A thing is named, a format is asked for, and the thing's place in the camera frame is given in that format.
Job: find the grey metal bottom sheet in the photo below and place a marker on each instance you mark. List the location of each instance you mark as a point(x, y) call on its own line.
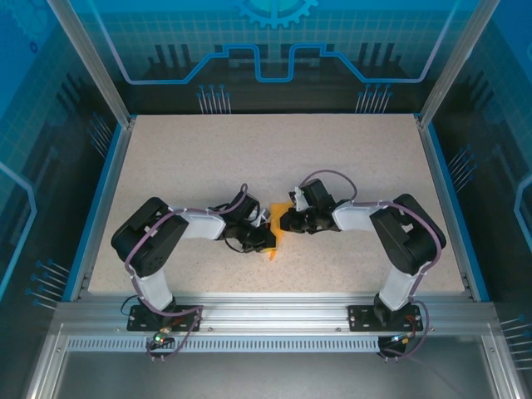
point(270, 378)

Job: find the aluminium lower frame rail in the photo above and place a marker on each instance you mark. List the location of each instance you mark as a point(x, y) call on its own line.
point(502, 365)
point(49, 365)

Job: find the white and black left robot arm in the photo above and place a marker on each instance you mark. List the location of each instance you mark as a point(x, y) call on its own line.
point(145, 249)

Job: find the aluminium frame post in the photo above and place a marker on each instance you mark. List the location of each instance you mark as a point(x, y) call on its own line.
point(95, 70)
point(453, 70)

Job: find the blue printed gear panel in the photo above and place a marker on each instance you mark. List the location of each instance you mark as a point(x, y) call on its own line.
point(266, 25)

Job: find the aluminium table side rail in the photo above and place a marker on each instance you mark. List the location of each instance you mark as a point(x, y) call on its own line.
point(439, 187)
point(124, 145)

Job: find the orange paper sheet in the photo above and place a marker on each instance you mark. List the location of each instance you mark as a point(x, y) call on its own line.
point(278, 210)

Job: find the aluminium cross beam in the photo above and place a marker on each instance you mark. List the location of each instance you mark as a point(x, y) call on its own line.
point(270, 311)

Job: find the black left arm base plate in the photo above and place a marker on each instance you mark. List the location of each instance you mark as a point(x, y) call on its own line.
point(137, 324)

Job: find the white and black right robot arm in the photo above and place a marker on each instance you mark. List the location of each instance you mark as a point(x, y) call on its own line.
point(411, 245)

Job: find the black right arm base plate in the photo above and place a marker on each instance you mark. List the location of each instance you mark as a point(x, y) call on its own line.
point(359, 320)

